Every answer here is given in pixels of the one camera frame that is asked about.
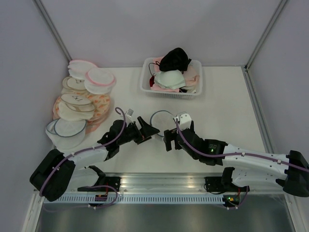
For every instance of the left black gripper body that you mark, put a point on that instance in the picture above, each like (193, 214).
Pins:
(133, 133)

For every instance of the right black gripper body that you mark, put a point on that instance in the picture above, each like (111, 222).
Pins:
(170, 135)

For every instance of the white mesh blue-trim laundry bag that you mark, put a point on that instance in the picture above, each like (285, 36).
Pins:
(162, 120)

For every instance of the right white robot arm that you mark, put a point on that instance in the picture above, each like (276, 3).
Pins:
(243, 168)

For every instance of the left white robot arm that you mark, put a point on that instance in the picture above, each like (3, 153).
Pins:
(105, 149)

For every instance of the orange patterned laundry bag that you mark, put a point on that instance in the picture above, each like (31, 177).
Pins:
(102, 105)

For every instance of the white bra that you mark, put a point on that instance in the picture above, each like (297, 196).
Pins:
(170, 79)

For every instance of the pink-trim mesh laundry bag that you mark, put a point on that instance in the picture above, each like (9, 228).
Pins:
(98, 81)

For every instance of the beige bag with bra print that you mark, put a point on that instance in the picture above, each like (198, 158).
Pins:
(74, 107)

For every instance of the blue-trim mesh bag on pile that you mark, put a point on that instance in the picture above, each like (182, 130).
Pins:
(66, 134)

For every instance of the black bra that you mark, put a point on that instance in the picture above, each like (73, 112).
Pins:
(176, 59)

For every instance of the beige-trim mesh laundry bag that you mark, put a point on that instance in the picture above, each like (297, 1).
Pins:
(71, 84)

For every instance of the pink-trim bag at back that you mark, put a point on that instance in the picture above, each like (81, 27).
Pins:
(78, 68)

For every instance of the white plastic basket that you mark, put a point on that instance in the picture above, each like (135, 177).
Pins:
(149, 68)

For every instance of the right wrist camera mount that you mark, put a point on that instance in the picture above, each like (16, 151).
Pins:
(183, 120)

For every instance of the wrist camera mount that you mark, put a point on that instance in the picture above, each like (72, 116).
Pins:
(183, 120)
(128, 116)

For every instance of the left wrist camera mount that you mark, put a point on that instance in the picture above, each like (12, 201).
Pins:
(128, 116)

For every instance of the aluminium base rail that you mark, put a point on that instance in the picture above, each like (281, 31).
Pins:
(157, 180)

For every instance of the right aluminium table-edge rail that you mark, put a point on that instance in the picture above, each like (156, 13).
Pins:
(259, 115)

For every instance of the white slotted cable duct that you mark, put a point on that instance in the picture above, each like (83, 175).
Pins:
(142, 198)

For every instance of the left aluminium frame post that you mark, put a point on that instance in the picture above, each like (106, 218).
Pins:
(52, 28)

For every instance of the aluminium frame post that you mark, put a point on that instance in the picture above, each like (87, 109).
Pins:
(274, 18)
(52, 28)

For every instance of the right aluminium frame post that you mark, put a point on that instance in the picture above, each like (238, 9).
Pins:
(274, 18)

